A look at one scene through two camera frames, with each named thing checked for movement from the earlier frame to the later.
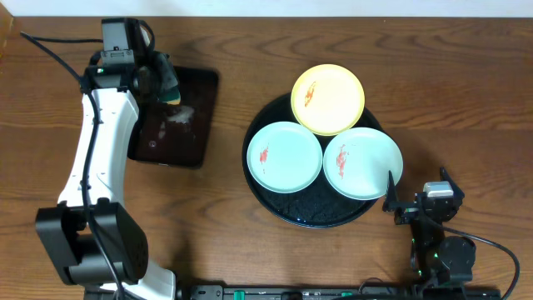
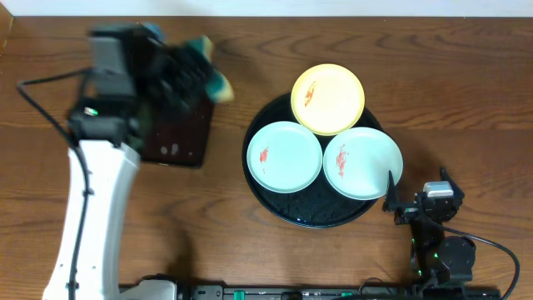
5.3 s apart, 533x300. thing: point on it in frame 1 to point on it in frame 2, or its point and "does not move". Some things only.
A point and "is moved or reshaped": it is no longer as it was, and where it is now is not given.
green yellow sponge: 171,96 is moved or reshaped
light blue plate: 357,162 does not move
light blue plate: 284,157 does not move
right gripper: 407,212 does not move
